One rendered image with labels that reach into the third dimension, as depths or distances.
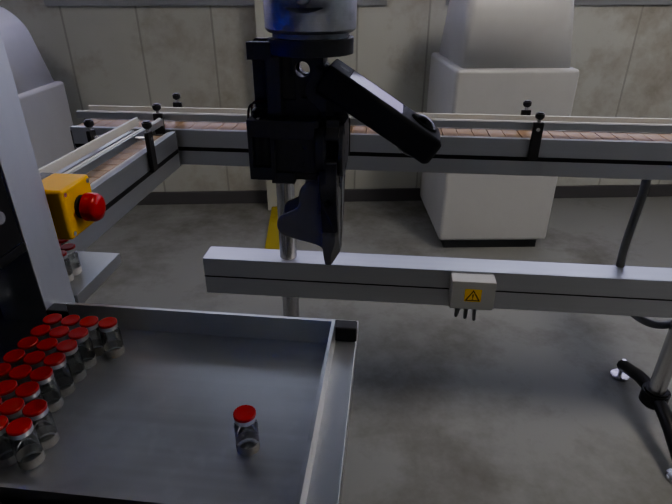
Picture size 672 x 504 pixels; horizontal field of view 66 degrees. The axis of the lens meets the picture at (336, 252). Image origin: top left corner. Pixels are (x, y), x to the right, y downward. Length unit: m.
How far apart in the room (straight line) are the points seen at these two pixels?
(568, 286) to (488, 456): 0.57
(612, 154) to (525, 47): 1.31
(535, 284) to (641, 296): 0.29
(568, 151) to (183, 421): 1.10
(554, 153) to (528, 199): 1.44
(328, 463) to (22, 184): 0.48
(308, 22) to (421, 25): 2.79
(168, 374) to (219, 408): 0.09
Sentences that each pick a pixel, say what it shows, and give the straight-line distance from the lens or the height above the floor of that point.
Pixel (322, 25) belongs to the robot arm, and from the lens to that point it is 0.43.
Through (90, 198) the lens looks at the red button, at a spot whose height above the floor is 1.01.
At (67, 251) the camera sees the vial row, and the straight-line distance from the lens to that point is 0.86.
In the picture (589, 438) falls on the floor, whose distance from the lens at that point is 1.91.
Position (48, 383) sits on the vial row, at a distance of 0.61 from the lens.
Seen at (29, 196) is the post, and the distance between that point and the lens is 0.73.
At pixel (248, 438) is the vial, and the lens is 0.51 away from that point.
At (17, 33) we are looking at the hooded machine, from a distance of 3.12.
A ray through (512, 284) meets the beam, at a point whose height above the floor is 0.51.
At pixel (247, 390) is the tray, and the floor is 0.88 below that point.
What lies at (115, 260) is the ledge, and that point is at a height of 0.87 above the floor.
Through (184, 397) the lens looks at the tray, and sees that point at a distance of 0.60.
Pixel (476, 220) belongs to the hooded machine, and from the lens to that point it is 2.78.
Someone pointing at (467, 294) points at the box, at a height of 0.50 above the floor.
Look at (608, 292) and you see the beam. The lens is 1.64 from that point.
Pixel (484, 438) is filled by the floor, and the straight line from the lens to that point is 1.80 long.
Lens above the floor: 1.28
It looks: 28 degrees down
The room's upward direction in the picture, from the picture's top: straight up
